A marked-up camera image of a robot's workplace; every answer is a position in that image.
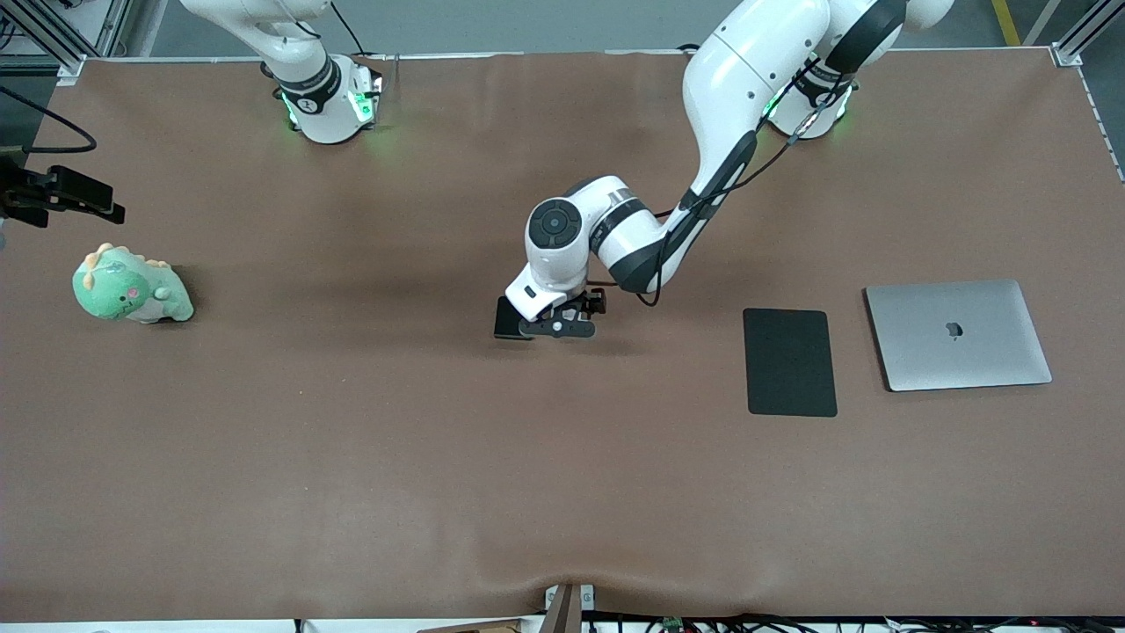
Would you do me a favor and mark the black phone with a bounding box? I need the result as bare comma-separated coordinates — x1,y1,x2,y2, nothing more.
493,295,530,341

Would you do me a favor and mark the black mouse pad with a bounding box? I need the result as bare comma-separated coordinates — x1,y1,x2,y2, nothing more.
743,308,838,418

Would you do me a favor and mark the green dinosaur plush toy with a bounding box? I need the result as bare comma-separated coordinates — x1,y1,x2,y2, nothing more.
72,243,195,324

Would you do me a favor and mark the brown table cover mat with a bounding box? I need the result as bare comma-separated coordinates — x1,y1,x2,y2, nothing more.
0,48,1125,622

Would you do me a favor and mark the silver closed laptop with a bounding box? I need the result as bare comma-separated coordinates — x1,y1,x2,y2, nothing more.
864,279,1053,393

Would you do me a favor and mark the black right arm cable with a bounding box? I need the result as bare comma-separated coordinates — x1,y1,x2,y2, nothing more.
0,84,97,156

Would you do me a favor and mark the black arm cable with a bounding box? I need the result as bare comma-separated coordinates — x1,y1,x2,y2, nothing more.
637,62,860,309
0,84,97,156

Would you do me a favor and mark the aluminium frame post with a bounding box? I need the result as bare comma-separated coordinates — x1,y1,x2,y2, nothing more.
1050,0,1125,68
0,0,133,86

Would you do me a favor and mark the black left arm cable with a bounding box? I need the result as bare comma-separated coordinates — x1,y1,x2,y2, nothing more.
637,62,860,309

